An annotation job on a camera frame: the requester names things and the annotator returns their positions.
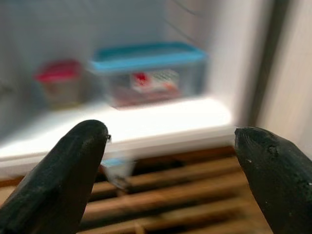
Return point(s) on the red lid food container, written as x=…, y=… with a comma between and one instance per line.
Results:
x=58, y=72

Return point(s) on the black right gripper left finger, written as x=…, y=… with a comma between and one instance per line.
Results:
x=51, y=185

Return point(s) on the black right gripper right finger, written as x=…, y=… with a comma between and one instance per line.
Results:
x=282, y=185

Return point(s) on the blue white plastic cup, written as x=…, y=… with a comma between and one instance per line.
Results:
x=118, y=168

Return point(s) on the grey mini fridge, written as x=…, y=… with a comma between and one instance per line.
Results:
x=170, y=119

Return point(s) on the blue lid food container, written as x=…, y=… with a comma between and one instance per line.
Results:
x=146, y=54

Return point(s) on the wooden wine rack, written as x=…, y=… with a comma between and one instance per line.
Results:
x=182, y=197

